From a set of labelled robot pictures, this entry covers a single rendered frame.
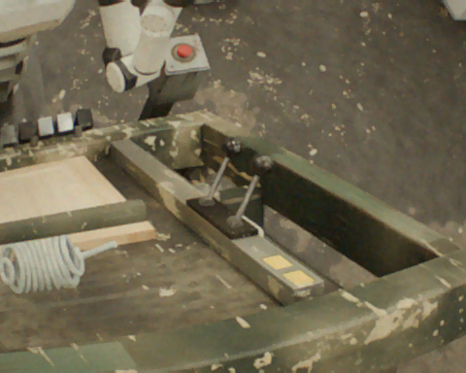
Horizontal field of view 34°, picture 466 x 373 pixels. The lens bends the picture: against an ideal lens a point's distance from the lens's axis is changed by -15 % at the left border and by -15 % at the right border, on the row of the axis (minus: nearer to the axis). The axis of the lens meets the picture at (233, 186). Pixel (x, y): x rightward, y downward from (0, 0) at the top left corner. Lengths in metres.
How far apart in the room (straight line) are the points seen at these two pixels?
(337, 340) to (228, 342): 0.13
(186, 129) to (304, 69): 1.42
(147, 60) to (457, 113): 2.25
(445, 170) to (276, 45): 0.92
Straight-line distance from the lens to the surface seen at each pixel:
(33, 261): 0.92
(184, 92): 2.26
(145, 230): 1.50
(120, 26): 1.82
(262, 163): 1.38
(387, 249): 1.40
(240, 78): 3.32
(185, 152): 2.10
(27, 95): 2.93
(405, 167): 3.44
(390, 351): 1.01
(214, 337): 0.93
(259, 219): 1.84
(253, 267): 1.30
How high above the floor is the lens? 2.70
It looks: 61 degrees down
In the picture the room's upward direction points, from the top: 35 degrees clockwise
